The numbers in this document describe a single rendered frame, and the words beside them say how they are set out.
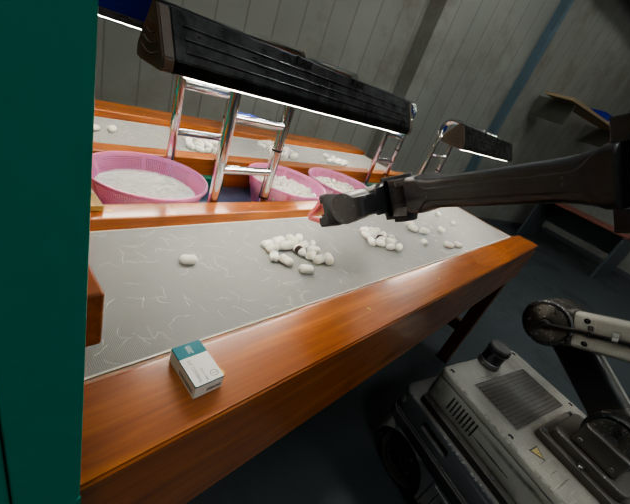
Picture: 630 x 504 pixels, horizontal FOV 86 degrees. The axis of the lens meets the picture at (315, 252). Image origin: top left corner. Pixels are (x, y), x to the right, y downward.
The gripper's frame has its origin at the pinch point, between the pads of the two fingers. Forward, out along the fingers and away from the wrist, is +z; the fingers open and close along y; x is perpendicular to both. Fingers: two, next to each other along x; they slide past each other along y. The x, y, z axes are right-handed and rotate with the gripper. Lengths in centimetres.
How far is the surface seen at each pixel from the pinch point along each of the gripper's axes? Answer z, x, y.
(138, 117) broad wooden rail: 64, -47, 9
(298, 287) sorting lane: -6.3, 14.5, 13.9
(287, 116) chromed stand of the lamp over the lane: 1.5, -24.4, 0.6
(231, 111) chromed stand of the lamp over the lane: 2.6, -23.4, 15.7
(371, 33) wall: 79, -154, -192
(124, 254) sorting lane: 7.2, 3.1, 39.1
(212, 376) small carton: -19.2, 19.6, 41.0
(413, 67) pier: 67, -131, -232
